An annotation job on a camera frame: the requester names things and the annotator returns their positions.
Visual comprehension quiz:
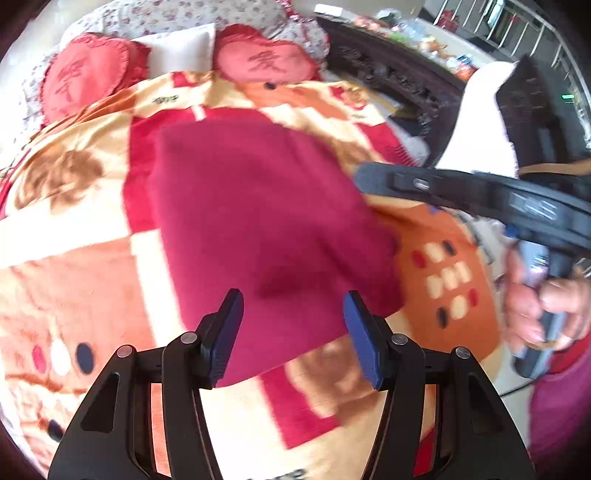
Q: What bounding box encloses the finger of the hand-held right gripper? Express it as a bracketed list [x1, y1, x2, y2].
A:
[353, 161, 492, 217]

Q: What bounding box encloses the red heart pillow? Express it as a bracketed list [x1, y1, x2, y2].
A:
[213, 24, 322, 85]
[41, 33, 151, 125]

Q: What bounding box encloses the pile of colourful small packets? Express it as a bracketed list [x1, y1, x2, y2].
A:
[351, 7, 483, 80]

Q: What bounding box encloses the floral pillow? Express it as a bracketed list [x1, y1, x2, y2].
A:
[21, 0, 331, 114]

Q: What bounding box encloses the metal railing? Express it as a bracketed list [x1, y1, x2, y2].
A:
[425, 0, 591, 95]

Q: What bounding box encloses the maroon fleece sweater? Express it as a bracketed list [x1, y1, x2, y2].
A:
[148, 108, 408, 388]

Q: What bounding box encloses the person's right hand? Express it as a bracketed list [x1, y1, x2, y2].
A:
[502, 240, 591, 354]

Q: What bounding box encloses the person's right forearm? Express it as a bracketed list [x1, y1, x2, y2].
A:
[526, 339, 591, 468]

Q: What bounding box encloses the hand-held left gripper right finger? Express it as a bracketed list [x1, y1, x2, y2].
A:
[342, 291, 536, 480]

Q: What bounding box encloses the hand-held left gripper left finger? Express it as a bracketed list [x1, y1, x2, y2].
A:
[47, 288, 245, 480]

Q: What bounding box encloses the white pillow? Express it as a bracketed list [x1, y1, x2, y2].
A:
[134, 23, 218, 75]

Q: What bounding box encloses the printed red orange blanket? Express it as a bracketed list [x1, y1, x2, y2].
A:
[0, 69, 509, 480]

